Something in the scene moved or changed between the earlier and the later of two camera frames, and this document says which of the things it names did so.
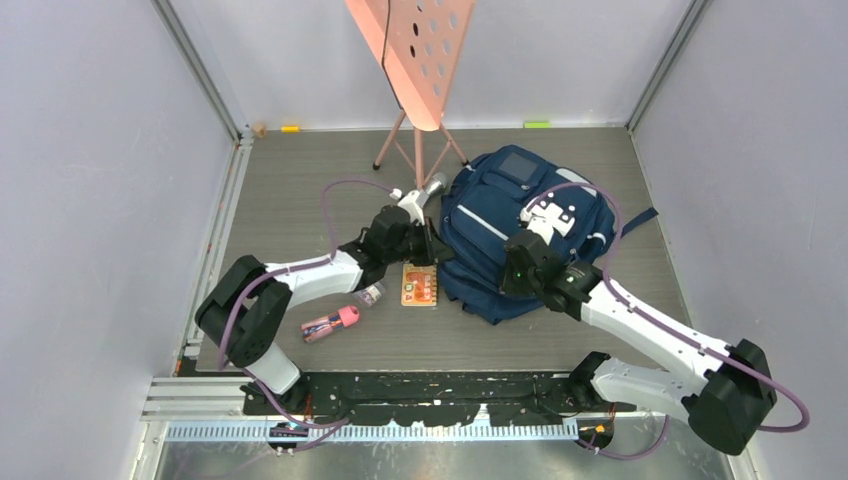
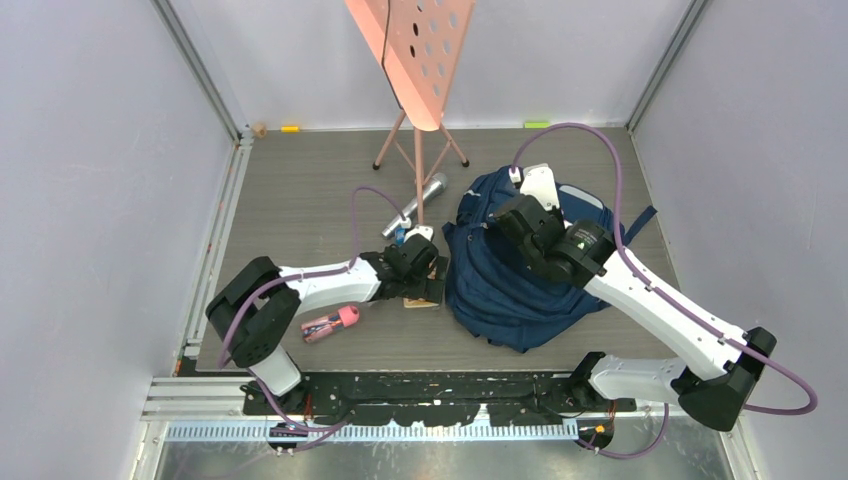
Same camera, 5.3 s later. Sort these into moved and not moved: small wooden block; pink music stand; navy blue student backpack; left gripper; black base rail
Moved: left gripper; navy blue student backpack
Not moved: pink music stand; black base rail; small wooden block
